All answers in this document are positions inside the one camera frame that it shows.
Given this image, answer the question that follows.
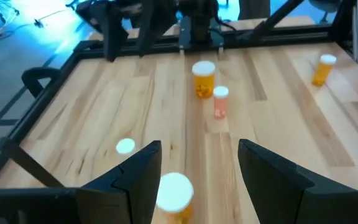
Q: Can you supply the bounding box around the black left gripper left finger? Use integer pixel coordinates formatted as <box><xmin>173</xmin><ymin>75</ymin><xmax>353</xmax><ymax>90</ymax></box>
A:
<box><xmin>76</xmin><ymin>140</ymin><xmax>163</xmax><ymax>224</ymax></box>

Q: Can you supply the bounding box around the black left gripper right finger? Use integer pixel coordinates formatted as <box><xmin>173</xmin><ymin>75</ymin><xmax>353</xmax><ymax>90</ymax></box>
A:
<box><xmin>237</xmin><ymin>139</ymin><xmax>315</xmax><ymax>224</ymax></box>

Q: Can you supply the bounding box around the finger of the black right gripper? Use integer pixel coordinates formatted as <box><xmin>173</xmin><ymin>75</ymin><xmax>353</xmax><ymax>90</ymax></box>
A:
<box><xmin>99</xmin><ymin>9</ymin><xmax>129</xmax><ymax>62</ymax></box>
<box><xmin>137</xmin><ymin>0</ymin><xmax>164</xmax><ymax>57</ymax></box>

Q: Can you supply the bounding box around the wide orange medicine bottle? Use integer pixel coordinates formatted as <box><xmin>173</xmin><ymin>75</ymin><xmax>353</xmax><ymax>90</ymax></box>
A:
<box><xmin>191</xmin><ymin>60</ymin><xmax>216</xmax><ymax>100</ymax></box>
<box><xmin>155</xmin><ymin>172</ymin><xmax>195</xmax><ymax>224</ymax></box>

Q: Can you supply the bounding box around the pink medicine bottle white cap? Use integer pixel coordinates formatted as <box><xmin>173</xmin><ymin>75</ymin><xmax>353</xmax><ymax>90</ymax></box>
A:
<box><xmin>213</xmin><ymin>85</ymin><xmax>230</xmax><ymax>120</ymax></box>

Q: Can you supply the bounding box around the narrow orange medicine bottle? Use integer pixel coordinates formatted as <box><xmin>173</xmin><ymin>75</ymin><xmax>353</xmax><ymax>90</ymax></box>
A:
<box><xmin>311</xmin><ymin>54</ymin><xmax>337</xmax><ymax>87</ymax></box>

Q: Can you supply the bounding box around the black cable loop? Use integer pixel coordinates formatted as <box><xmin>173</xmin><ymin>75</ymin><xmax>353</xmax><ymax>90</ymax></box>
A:
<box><xmin>21</xmin><ymin>67</ymin><xmax>62</xmax><ymax>98</ymax></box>

